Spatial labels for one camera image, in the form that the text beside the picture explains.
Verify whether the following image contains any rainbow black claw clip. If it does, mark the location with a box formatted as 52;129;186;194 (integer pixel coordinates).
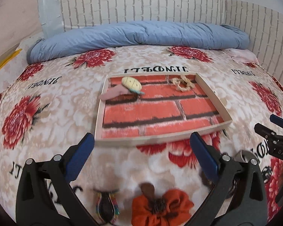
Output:
94;189;119;225

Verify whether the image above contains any orange scrunchie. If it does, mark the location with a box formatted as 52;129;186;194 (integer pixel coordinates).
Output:
131;189;194;226

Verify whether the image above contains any cream and pink hair clip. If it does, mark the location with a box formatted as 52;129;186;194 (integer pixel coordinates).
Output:
100;76;145;101

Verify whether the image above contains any yellow strip at bedside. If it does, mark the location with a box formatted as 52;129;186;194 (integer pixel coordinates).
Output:
0;48;22;70

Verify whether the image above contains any blue folded quilt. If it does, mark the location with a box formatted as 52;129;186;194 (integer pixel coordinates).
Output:
26;21;249;64

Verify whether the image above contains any translucent plastic sheet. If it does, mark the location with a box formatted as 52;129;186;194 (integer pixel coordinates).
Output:
38;0;64;39

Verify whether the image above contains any cream braided hair tie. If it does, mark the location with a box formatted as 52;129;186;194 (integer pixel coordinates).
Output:
171;74;196;92

